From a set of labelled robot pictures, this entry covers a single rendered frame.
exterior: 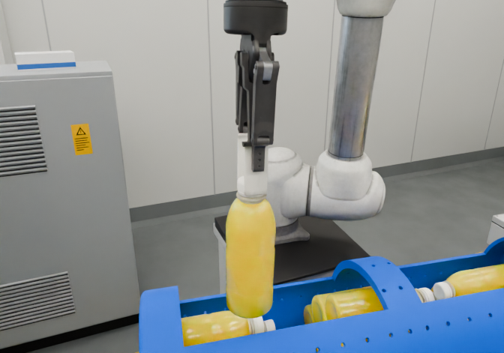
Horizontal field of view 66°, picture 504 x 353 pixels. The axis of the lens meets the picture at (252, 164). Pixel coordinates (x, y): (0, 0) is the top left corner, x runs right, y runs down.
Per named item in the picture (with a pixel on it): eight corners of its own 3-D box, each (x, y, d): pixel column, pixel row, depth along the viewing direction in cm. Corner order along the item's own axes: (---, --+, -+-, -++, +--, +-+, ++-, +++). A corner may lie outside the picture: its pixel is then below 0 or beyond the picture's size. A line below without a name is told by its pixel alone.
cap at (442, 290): (438, 285, 88) (430, 286, 88) (446, 278, 85) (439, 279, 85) (446, 302, 86) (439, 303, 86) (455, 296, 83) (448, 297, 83)
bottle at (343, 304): (322, 308, 77) (405, 294, 82) (336, 342, 72) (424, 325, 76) (329, 286, 73) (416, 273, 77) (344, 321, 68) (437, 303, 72)
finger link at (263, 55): (265, 37, 46) (279, 29, 41) (266, 82, 47) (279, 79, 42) (246, 37, 46) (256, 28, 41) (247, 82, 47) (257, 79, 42)
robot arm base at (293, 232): (228, 219, 132) (227, 205, 130) (289, 210, 139) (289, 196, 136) (243, 252, 117) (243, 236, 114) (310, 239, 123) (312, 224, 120)
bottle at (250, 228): (230, 322, 56) (229, 204, 50) (223, 291, 62) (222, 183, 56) (277, 315, 57) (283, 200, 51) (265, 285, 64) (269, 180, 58)
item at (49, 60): (18, 68, 184) (14, 52, 182) (73, 65, 196) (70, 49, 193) (18, 72, 174) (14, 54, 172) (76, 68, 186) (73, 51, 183)
